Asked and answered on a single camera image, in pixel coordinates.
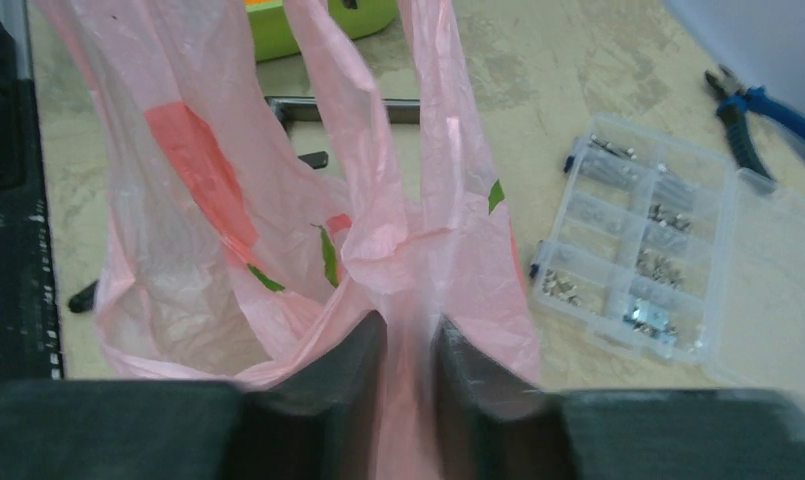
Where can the dark metal clamp tool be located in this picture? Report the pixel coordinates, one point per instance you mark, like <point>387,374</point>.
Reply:
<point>293,109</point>

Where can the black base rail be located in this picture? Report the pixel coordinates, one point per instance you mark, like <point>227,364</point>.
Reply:
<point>30,339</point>

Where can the blue handled pliers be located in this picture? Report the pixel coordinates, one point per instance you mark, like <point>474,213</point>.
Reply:
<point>735,102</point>

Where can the pink plastic bag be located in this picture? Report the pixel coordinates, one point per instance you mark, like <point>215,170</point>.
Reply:
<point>229,257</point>

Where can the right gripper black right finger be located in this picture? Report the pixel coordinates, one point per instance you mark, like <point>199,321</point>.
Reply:
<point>491,424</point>

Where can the green plastic fruit tray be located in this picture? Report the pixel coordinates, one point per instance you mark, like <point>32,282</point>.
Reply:
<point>281,28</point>

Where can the clear compartment screw box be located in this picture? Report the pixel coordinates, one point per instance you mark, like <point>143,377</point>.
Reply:
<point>661,248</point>

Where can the black handled wire stripper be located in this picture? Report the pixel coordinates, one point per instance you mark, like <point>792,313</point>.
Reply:
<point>84,300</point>

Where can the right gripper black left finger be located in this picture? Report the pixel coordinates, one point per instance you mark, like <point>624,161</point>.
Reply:
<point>315,424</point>

